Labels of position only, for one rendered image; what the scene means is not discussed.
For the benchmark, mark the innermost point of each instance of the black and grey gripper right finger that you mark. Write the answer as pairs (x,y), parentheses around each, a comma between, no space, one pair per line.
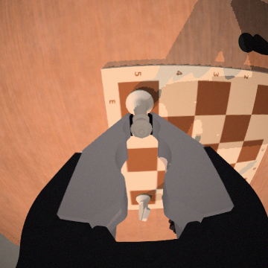
(200,185)

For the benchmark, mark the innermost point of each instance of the chessboard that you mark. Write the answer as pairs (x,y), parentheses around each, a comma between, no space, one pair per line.
(225,108)

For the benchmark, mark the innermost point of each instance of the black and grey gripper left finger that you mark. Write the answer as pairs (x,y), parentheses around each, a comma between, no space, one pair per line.
(88,190)

